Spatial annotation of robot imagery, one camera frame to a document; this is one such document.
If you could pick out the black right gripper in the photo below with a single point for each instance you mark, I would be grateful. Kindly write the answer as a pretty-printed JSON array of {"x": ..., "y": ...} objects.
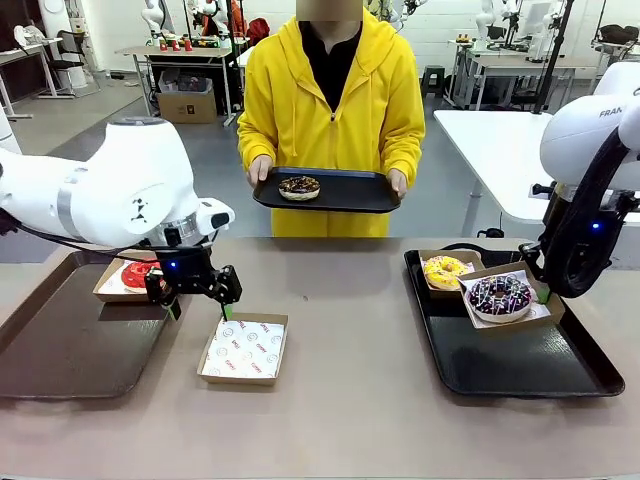
[{"x": 597, "y": 240}]

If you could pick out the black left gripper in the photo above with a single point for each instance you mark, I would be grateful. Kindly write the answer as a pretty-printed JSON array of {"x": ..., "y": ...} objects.
[{"x": 185, "y": 272}]

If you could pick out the brown cardboard food box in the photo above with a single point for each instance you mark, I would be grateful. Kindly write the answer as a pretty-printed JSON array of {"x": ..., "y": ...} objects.
[
  {"x": 556, "y": 311},
  {"x": 442, "y": 295},
  {"x": 235, "y": 379},
  {"x": 120, "y": 298}
]

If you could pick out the red glazed donut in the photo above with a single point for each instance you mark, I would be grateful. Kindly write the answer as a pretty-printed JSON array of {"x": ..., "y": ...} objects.
[{"x": 134, "y": 277}]

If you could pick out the dark purple drizzled donut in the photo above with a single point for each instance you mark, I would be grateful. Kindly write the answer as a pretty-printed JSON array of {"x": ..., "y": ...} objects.
[{"x": 480, "y": 305}]

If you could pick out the yellow sprinkled donut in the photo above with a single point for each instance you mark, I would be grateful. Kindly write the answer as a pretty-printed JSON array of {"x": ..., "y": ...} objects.
[{"x": 435, "y": 280}]

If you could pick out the chocolate donut with sprinkles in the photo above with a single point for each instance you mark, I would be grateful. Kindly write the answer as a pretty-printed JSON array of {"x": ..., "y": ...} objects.
[{"x": 287, "y": 189}]

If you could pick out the small black serving tray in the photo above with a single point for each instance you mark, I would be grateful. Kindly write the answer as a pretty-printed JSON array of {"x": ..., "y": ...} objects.
[{"x": 350, "y": 195}]

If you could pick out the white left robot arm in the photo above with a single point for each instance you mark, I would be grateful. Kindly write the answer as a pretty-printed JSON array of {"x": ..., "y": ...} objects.
[{"x": 125, "y": 185}]

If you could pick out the person's left forearm yellow sleeve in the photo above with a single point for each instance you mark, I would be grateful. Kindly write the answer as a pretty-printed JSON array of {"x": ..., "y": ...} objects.
[{"x": 405, "y": 150}]

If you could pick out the person's right forearm yellow sleeve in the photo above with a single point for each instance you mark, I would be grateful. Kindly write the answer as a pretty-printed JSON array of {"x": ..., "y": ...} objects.
[{"x": 257, "y": 145}]

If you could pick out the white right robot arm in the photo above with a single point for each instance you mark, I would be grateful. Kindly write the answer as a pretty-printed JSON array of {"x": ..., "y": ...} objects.
[{"x": 575, "y": 140}]

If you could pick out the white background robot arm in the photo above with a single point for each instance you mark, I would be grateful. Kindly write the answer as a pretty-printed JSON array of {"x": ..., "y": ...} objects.
[
  {"x": 487, "y": 20},
  {"x": 152, "y": 15}
]

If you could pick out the person's right hand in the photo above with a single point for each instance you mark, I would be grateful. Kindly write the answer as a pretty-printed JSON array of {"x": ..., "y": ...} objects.
[{"x": 260, "y": 172}]

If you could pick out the person's left hand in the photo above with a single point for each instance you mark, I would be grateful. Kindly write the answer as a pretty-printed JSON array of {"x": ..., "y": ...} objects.
[{"x": 398, "y": 182}]

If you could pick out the large white table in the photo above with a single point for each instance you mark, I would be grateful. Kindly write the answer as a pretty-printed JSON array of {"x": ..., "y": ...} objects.
[{"x": 480, "y": 145}]

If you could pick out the large cardboard shipping box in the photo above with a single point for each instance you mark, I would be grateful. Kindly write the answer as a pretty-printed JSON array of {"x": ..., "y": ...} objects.
[{"x": 187, "y": 107}]

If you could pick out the person in yellow hoodie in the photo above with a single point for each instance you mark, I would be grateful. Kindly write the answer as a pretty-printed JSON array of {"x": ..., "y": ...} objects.
[{"x": 300, "y": 100}]

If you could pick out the white lab desk with equipment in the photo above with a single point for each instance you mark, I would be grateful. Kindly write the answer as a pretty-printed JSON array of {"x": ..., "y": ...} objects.
[{"x": 500, "y": 65}]

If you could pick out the grey workbench with red items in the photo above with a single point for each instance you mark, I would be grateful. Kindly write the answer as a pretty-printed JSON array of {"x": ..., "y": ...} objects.
[{"x": 175, "y": 51}]

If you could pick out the black tripod pole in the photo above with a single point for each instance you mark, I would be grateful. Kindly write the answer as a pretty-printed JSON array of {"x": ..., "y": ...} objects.
[{"x": 552, "y": 60}]

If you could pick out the dark grey plastic stool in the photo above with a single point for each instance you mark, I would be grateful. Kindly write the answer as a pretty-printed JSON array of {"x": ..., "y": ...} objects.
[{"x": 432, "y": 75}]

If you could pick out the red bag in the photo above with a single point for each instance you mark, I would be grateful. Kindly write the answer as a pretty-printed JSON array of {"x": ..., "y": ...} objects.
[{"x": 259, "y": 30}]

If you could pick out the black office chair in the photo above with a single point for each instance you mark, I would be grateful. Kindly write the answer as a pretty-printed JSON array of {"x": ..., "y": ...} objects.
[{"x": 70, "y": 45}]

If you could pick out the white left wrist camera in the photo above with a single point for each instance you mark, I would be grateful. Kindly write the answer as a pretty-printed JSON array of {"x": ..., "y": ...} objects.
[{"x": 215, "y": 217}]

